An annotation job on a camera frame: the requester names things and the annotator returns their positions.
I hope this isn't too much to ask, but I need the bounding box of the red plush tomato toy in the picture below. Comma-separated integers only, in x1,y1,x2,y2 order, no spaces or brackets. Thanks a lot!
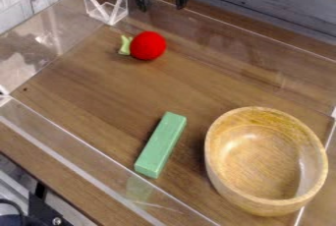
118,31,166,61

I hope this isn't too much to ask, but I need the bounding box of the green rectangular block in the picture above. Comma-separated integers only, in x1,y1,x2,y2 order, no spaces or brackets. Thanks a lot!
133,112,186,179

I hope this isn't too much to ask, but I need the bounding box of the wooden bowl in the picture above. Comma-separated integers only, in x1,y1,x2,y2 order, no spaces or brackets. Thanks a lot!
203,106,327,217

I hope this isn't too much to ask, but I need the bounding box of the clear acrylic corner bracket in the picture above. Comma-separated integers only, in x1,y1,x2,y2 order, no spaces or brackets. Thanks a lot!
83,0,127,26

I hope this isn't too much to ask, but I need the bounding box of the clear acrylic barrier wall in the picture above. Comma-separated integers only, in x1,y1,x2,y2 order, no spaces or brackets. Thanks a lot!
0,0,336,226

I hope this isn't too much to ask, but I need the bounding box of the black cable and equipment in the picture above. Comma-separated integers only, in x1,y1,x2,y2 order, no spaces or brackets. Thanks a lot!
0,198,74,226

